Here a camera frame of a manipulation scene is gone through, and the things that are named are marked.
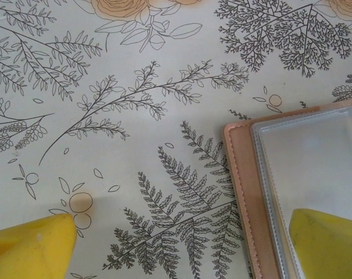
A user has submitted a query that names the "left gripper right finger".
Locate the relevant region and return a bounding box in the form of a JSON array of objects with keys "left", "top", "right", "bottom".
[{"left": 289, "top": 208, "right": 352, "bottom": 279}]

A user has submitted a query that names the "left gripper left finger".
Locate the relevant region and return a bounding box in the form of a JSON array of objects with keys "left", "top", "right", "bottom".
[{"left": 0, "top": 213, "right": 77, "bottom": 279}]

